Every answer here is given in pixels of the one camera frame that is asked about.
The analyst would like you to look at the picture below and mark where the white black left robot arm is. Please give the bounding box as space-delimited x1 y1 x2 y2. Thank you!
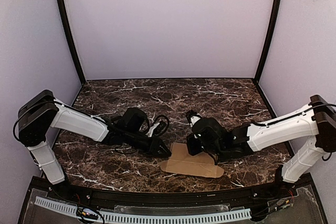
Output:
13 90 171 185

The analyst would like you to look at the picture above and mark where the black front rail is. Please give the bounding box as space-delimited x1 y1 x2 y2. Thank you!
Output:
31 175 313 221

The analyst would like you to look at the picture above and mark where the black right frame post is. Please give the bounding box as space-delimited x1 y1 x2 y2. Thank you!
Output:
254 0 281 84

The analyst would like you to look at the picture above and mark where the brown cardboard box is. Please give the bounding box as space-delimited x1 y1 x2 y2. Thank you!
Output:
160 142 224 178

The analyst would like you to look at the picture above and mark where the black frame post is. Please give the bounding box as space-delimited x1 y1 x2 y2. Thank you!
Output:
254 0 281 84
57 0 86 85

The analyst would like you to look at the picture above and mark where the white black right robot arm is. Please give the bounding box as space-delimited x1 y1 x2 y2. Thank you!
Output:
186 95 335 184

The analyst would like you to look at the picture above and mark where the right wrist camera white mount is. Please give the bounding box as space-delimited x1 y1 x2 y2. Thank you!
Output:
186 110 202 127

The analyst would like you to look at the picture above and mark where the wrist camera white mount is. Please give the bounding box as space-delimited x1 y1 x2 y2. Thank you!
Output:
146 115 170 137
186 110 202 127

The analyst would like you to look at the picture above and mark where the black left frame post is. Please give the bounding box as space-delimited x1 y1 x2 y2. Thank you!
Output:
57 0 86 85

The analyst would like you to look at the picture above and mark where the clear acrylic plate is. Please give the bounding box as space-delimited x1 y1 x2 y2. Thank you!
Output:
20 186 324 223

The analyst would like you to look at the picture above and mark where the white slotted cable duct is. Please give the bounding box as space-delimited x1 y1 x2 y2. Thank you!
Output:
34 196 251 223

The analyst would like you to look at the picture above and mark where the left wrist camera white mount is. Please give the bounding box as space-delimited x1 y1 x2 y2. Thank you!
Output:
146 115 170 137

